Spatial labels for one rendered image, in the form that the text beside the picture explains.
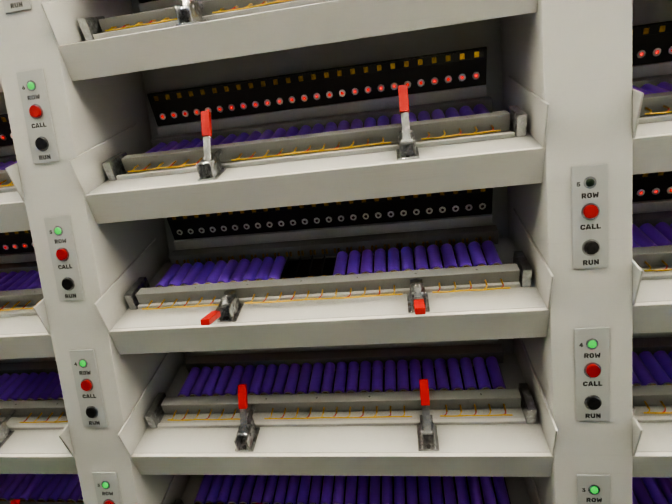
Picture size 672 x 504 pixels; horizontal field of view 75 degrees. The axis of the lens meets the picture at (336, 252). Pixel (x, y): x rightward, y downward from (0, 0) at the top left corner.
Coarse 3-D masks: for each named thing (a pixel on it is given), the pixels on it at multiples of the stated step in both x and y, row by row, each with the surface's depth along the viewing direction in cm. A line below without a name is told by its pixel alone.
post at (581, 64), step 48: (576, 0) 49; (624, 0) 48; (528, 48) 56; (576, 48) 50; (624, 48) 49; (576, 96) 51; (624, 96) 50; (576, 144) 51; (624, 144) 51; (528, 192) 60; (624, 192) 51; (624, 240) 52; (576, 288) 54; (624, 288) 53; (624, 336) 54; (624, 384) 55; (576, 432) 57; (624, 432) 56; (576, 480) 58; (624, 480) 57
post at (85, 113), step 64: (0, 0) 59; (64, 0) 60; (128, 0) 75; (0, 64) 60; (64, 64) 60; (64, 128) 60; (64, 192) 62; (128, 256) 70; (64, 320) 65; (64, 384) 67; (128, 384) 68
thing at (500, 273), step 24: (504, 264) 60; (144, 288) 69; (168, 288) 68; (192, 288) 66; (216, 288) 66; (240, 288) 65; (264, 288) 64; (288, 288) 64; (312, 288) 63; (336, 288) 63; (360, 288) 63; (384, 288) 62; (504, 288) 58
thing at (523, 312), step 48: (192, 240) 77; (240, 240) 76; (288, 240) 76; (528, 240) 61; (528, 288) 59; (144, 336) 64; (192, 336) 63; (240, 336) 62; (288, 336) 61; (336, 336) 60; (384, 336) 59; (432, 336) 59; (480, 336) 58; (528, 336) 57
